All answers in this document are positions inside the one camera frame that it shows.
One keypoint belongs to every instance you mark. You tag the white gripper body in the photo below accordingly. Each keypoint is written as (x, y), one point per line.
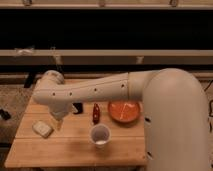
(60, 110)

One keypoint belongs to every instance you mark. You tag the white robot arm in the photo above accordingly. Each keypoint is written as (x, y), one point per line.
(176, 111)

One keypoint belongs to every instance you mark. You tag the small black object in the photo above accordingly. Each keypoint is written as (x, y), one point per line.
(78, 108)

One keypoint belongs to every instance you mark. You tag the beige sponge block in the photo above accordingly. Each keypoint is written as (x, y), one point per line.
(43, 129)

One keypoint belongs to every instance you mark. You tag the red bottle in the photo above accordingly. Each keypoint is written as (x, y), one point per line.
(96, 114)

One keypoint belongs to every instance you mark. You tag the black object on floor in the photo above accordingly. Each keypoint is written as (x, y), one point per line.
(4, 114)

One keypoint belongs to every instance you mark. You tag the orange bowl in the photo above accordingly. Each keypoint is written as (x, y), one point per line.
(124, 112)

